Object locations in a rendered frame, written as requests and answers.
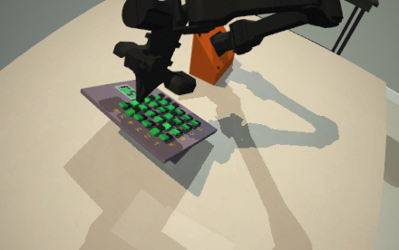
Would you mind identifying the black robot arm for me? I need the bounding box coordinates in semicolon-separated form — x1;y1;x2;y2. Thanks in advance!
122;0;344;75

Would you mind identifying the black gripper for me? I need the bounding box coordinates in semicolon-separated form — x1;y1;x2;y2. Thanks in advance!
113;31;196;103

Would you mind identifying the dark grey switch panel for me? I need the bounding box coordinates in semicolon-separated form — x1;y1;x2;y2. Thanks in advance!
80;80;217;164

